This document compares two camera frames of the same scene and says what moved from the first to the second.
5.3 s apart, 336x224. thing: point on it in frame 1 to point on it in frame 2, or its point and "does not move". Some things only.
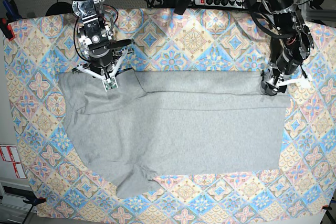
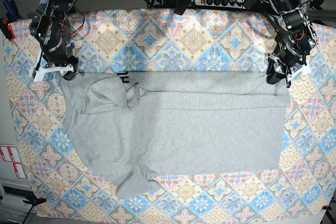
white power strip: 219,2 does not move
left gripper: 98,65 to 56,54
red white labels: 10,154 does not move
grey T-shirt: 156,123 does not move
